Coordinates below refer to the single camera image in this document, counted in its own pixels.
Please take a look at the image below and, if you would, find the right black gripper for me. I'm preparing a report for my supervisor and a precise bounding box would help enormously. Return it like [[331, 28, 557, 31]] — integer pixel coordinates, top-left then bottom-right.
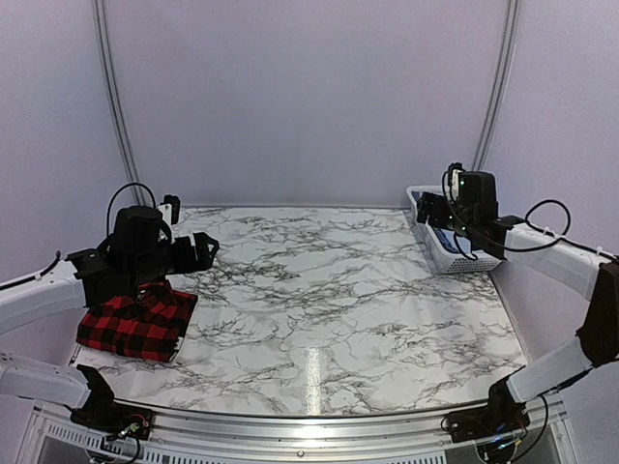
[[417, 192, 477, 240]]

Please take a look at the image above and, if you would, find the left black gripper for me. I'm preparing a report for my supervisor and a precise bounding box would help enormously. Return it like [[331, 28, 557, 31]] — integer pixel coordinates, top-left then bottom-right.
[[128, 231, 219, 289]]

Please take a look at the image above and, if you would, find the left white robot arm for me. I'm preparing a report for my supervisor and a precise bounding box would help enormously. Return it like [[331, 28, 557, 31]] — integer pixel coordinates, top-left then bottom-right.
[[1, 206, 220, 430]]

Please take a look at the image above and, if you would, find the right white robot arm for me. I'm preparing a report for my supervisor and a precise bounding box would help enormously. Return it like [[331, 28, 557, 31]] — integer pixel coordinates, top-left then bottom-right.
[[416, 163, 618, 433]]

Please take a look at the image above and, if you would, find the blue patterned shirt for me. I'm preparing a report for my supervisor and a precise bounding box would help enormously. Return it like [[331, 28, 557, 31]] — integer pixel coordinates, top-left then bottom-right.
[[433, 228, 477, 259]]

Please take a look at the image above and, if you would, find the white plastic basket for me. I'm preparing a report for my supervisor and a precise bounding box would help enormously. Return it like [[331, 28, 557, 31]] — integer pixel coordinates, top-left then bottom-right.
[[406, 186, 501, 274]]

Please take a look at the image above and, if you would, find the red black plaid shirt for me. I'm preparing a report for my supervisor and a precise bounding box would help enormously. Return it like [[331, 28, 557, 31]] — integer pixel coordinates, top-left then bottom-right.
[[75, 280, 198, 363]]

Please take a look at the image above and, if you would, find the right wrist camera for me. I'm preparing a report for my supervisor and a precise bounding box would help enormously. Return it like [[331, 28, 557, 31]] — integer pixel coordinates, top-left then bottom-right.
[[443, 161, 465, 202]]

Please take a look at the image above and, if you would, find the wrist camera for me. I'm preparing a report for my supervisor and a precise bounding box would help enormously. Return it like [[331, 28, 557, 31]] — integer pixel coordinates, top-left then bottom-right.
[[158, 194, 181, 226], [443, 161, 465, 202]]

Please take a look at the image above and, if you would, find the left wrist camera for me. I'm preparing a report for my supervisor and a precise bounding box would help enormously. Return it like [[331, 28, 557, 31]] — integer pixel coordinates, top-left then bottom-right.
[[158, 194, 181, 226]]

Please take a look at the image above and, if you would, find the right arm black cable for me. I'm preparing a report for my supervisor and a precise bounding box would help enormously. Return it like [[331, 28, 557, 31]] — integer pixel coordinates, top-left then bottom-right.
[[502, 199, 572, 252]]

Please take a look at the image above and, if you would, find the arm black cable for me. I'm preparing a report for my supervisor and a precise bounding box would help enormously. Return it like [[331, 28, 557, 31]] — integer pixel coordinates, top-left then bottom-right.
[[104, 182, 161, 238], [502, 199, 572, 252]]

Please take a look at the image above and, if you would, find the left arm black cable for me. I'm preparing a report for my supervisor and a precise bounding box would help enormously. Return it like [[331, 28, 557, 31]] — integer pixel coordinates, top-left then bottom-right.
[[104, 182, 161, 238]]

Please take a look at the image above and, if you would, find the right aluminium wall post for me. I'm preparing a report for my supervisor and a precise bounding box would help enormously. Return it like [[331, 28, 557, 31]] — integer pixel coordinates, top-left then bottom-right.
[[471, 0, 521, 170]]

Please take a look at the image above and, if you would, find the aluminium wall post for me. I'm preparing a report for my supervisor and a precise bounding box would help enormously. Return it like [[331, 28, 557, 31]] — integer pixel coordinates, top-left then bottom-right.
[[91, 0, 140, 183], [471, 0, 521, 170]]

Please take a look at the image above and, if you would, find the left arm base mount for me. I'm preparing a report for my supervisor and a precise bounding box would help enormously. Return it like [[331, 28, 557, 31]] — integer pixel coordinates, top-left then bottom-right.
[[70, 402, 154, 441]]

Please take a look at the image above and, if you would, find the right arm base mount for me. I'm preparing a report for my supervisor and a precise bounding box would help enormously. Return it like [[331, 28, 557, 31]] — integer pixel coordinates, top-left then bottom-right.
[[441, 406, 530, 443]]

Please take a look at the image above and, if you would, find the left aluminium wall post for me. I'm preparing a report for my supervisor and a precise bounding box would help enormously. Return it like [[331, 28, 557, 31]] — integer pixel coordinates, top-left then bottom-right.
[[91, 0, 140, 183]]

